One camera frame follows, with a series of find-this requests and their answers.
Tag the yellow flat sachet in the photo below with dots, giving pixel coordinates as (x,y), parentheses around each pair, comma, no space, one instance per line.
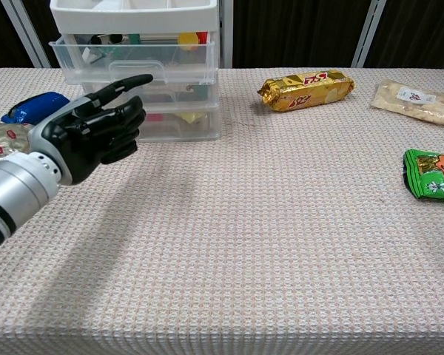
(191,117)

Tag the gold biscuit packet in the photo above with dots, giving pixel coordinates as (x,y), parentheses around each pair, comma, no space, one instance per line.
(307,90)

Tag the yellow round toy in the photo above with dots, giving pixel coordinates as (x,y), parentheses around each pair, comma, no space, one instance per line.
(188,40)

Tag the clear plastic drawer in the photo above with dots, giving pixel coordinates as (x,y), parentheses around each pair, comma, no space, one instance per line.
(200,94)

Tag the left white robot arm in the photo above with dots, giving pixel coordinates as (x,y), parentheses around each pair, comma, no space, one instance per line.
(15,192)

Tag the green snack bag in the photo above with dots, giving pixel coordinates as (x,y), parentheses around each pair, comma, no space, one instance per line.
(434,177)

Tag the small red block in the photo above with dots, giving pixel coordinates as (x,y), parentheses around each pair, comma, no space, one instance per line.
(154,117)

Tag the white plastic drawer cabinet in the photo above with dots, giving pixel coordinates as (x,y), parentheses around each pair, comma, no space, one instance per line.
(133,16)

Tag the white frame post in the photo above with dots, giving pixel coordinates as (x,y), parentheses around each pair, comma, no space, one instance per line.
(26,33)
(226,33)
(368,33)

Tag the clear drawer with yellow sachets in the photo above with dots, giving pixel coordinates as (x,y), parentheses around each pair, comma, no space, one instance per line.
(203,129)

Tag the clear drawer with toys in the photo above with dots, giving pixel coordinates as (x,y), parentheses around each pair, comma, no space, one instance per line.
(77,63)

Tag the black pleated curtain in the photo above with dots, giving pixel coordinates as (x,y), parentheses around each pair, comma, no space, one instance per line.
(46,22)
(418,33)
(296,33)
(0,40)

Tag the beige waffle tablecloth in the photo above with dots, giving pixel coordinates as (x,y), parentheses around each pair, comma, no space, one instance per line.
(244,229)

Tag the clear bag beige snacks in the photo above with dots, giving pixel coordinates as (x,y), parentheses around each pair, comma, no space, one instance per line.
(410,103)

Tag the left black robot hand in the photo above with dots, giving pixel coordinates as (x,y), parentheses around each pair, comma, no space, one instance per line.
(81,129)

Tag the gold foil packet red marks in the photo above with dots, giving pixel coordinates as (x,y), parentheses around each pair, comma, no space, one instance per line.
(3,142)

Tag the blue snack packet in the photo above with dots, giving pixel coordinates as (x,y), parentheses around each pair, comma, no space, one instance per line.
(33,107)

